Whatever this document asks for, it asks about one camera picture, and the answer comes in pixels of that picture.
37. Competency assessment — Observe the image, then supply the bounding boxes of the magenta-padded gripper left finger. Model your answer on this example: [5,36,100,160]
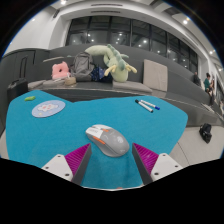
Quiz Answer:
[41,143,93,186]

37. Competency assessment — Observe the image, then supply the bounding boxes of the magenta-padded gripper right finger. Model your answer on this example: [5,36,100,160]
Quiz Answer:
[131,142,184,185]

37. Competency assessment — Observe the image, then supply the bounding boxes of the grey computer mouse orange accents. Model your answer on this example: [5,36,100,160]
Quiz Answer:
[85,123,131,158]

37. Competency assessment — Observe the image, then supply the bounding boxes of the black bag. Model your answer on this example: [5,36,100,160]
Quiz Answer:
[198,123,213,144]

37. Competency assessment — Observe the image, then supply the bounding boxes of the white marker blue cap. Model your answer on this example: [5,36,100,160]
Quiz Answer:
[139,99,161,111]

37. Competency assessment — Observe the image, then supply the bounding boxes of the white marker black cap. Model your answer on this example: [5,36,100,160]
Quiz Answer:
[134,99,155,114]

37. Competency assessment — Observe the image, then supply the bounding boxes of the grey flat seat cushion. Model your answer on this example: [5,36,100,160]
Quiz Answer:
[27,79,48,90]
[112,80,154,94]
[42,79,68,89]

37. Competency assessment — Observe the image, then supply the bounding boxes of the small tan pouch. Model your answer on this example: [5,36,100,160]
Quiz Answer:
[63,75,78,87]

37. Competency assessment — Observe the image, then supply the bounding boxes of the black suitcase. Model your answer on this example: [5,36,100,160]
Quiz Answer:
[6,56,30,104]

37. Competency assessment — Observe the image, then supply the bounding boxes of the beige upright cushion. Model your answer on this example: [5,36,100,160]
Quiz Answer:
[142,58,169,93]

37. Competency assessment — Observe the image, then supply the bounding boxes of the person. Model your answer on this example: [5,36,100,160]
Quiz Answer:
[192,71,202,87]
[203,72,216,106]

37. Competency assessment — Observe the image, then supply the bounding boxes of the pink plush toy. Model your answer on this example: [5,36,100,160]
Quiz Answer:
[51,61,71,81]

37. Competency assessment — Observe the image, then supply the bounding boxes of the dark blue patterned bag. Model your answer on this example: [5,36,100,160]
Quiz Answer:
[89,66,114,84]

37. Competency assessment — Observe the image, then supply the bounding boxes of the grey backpack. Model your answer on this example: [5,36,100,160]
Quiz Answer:
[69,51,96,83]

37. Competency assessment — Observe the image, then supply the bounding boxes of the green dragon plush toy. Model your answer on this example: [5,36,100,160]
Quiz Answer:
[84,43,138,83]

